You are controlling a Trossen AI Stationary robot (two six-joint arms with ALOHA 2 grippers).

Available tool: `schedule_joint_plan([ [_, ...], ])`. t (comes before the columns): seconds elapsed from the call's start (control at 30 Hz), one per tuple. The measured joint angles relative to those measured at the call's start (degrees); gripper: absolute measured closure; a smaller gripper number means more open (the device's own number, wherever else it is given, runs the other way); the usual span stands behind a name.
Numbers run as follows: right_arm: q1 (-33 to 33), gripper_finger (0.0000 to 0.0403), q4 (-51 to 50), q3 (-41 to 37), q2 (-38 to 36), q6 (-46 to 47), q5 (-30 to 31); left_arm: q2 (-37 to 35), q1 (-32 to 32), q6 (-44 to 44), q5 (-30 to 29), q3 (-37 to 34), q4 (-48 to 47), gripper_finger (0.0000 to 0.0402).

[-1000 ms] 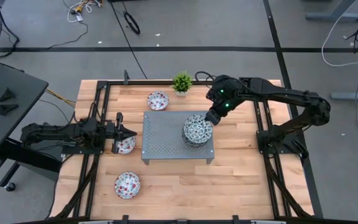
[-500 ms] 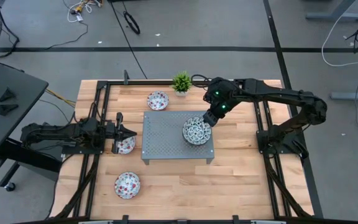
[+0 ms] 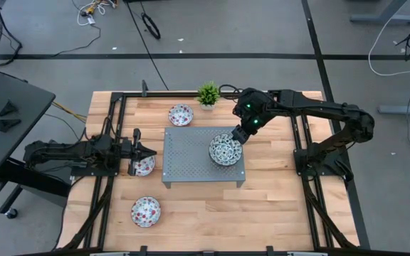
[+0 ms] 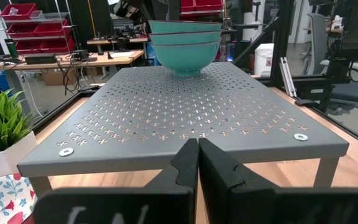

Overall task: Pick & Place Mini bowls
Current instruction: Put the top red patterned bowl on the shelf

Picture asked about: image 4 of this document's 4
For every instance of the grey office chair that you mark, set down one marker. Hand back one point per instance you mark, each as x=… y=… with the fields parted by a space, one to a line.
x=350 y=93

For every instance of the yellow pole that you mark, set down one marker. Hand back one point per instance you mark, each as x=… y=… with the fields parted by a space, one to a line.
x=91 y=18

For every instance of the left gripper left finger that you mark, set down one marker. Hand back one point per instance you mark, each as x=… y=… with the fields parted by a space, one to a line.
x=182 y=168

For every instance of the wooden bench with robots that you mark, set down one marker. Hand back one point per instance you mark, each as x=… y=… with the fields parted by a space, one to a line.
x=132 y=40

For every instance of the small black device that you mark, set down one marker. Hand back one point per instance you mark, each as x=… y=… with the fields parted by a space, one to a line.
x=79 y=55

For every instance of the wooden workbench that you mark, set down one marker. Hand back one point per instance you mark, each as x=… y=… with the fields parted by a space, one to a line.
x=110 y=59

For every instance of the dark green bottle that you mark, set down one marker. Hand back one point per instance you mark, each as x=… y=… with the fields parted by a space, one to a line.
x=11 y=48

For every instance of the teal floral mini bowl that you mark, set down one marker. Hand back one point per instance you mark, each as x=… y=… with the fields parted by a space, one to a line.
x=185 y=39
x=185 y=27
x=185 y=59

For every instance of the red floral mini bowl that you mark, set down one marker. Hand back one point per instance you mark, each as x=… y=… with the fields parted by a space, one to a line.
x=2 y=199

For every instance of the flat black box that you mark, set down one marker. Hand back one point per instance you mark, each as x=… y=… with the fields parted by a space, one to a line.
x=40 y=59

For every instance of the red storage bins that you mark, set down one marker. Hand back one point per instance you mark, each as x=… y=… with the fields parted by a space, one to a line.
x=202 y=4

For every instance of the cardboard box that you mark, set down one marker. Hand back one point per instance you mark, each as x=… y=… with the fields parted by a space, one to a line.
x=56 y=77

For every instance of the green plant white pot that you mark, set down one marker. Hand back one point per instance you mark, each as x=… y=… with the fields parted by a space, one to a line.
x=2 y=124

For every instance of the grey perforated metal riser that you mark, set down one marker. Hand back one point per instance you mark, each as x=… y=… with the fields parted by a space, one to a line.
x=166 y=105

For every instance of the white bin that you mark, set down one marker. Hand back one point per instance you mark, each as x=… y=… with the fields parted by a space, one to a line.
x=264 y=59

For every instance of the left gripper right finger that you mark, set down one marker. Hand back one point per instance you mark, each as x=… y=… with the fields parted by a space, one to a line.
x=219 y=177

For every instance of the silver aluminium profile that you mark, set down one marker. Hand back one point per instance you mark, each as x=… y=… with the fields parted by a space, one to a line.
x=287 y=77

